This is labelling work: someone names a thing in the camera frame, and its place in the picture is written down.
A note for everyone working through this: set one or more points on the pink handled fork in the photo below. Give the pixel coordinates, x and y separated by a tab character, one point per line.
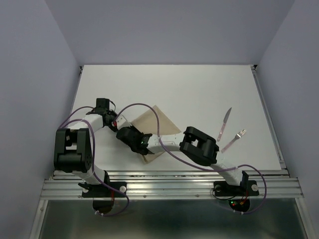
236	137

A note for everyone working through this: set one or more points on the beige cloth napkin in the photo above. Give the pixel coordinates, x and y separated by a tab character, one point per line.
147	123

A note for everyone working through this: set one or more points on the pink handled knife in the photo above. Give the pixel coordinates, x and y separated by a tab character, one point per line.
224	124

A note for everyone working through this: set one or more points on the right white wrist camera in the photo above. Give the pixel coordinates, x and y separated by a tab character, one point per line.
122	122

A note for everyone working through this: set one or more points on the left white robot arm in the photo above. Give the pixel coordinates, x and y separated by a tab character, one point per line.
74	150

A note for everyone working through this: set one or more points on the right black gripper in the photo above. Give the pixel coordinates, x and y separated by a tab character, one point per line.
132	127

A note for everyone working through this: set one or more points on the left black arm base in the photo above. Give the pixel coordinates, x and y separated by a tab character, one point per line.
100	191

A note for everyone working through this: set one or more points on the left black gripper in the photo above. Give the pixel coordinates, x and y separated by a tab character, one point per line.
112	113

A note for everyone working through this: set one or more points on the aluminium front rail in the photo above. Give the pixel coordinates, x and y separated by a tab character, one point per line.
170	185

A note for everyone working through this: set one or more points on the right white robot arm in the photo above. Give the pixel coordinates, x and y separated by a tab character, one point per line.
196	145

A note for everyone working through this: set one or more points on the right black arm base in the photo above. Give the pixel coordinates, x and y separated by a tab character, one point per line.
246	187

